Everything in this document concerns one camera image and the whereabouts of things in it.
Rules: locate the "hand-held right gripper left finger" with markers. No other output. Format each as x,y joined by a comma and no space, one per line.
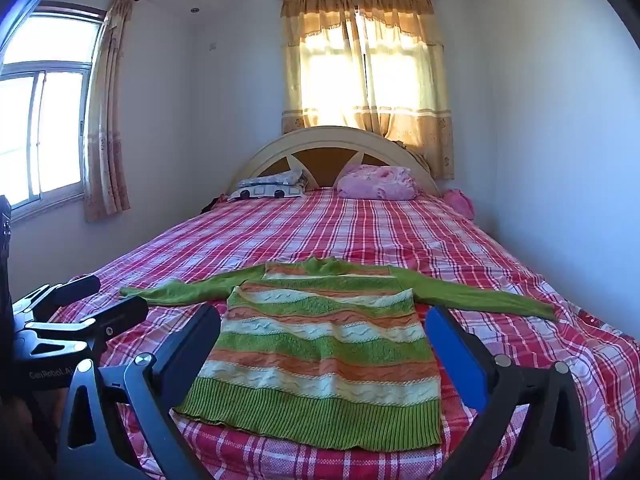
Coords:
192,340

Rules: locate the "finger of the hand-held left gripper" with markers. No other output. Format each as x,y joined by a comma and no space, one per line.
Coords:
117,315
70,290

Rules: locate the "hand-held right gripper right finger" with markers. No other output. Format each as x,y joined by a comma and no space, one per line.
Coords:
457,355

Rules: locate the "green orange striped knit sweater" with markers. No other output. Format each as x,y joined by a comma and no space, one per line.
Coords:
320,350

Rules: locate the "dark cloth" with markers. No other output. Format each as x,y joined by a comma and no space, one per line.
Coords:
212,205

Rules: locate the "pink cloth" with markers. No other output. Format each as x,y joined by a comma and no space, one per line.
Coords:
459,204

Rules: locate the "white framed sliding window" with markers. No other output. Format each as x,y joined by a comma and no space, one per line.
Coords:
45,130

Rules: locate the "red plaid bed sheet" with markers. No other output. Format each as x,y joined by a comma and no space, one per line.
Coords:
350,230

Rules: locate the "white patterned pillow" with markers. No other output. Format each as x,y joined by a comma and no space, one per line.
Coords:
270,187

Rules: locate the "pink pillow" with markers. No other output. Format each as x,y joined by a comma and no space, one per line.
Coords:
375,182

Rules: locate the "cream arched headboard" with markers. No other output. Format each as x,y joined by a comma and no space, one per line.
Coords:
260,160

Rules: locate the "orange curtain with valance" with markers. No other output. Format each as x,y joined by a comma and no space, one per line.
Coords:
330,25

